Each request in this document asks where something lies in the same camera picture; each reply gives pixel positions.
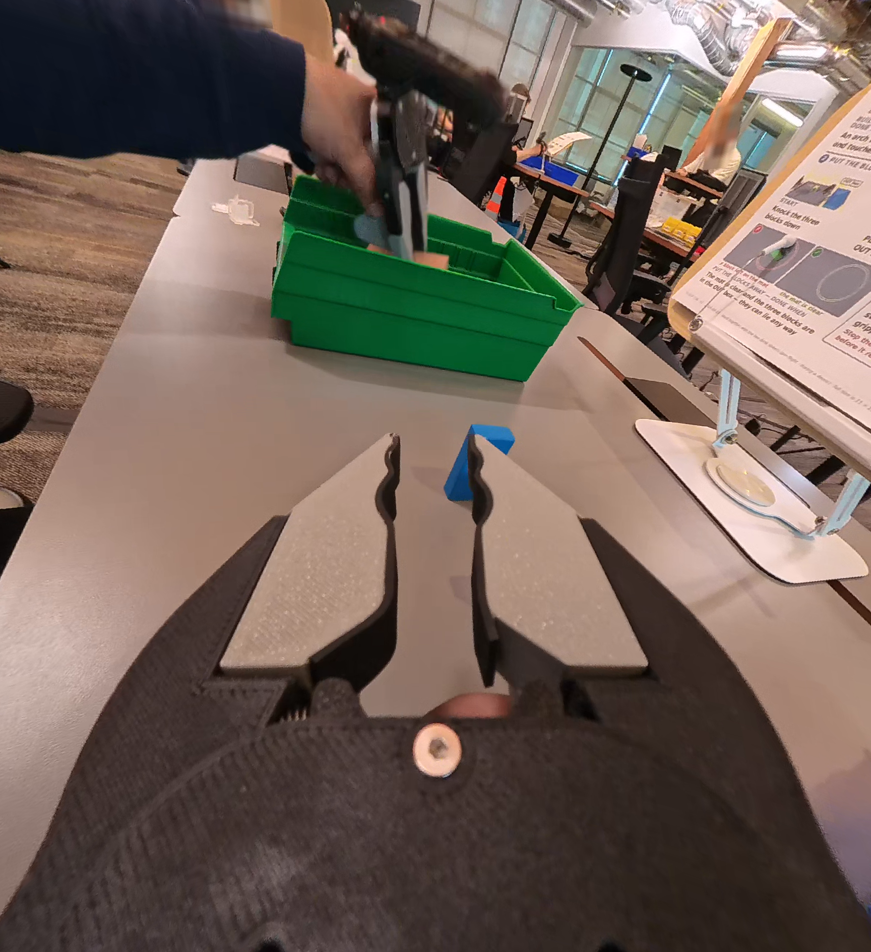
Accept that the printed instruction sheet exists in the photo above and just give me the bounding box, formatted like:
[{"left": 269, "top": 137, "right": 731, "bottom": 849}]
[{"left": 677, "top": 52, "right": 871, "bottom": 440}]

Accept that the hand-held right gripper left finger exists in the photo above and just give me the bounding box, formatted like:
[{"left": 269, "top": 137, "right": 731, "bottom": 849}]
[{"left": 218, "top": 433, "right": 401, "bottom": 693}]

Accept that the person's left hand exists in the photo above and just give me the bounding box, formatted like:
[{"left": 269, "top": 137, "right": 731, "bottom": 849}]
[{"left": 302, "top": 54, "right": 380, "bottom": 211}]

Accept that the blue rectangular wooden block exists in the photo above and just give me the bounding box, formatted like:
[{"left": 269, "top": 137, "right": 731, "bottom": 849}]
[{"left": 443, "top": 424, "right": 516, "bottom": 503}]

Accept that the wooden backing board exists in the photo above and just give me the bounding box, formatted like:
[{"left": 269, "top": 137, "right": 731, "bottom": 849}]
[{"left": 666, "top": 45, "right": 871, "bottom": 514}]

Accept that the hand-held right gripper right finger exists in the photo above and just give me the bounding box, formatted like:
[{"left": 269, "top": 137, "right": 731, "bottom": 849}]
[{"left": 470, "top": 435, "right": 649, "bottom": 689}]

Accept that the black desk grommet cover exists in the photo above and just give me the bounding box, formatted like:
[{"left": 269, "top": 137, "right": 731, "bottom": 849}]
[{"left": 623, "top": 377, "right": 708, "bottom": 426}]

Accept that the white document stand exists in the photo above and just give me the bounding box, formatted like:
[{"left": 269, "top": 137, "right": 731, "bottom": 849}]
[{"left": 635, "top": 316, "right": 871, "bottom": 585}]

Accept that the black office chair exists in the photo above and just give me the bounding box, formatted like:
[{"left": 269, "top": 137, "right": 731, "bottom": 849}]
[
  {"left": 584, "top": 156, "right": 693, "bottom": 351},
  {"left": 450, "top": 119, "right": 518, "bottom": 205}
]

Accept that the wooden beam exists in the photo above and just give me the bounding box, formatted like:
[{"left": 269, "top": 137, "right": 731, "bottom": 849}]
[{"left": 703, "top": 18, "right": 795, "bottom": 166}]

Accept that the green plastic bin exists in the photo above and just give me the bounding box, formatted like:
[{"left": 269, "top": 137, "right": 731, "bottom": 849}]
[{"left": 270, "top": 175, "right": 584, "bottom": 382}]

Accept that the black floor lamp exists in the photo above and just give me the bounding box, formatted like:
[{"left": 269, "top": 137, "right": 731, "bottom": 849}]
[{"left": 551, "top": 63, "right": 654, "bottom": 246}]

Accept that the natural wooden arch block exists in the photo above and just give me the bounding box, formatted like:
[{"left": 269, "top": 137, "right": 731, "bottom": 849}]
[{"left": 383, "top": 241, "right": 450, "bottom": 275}]

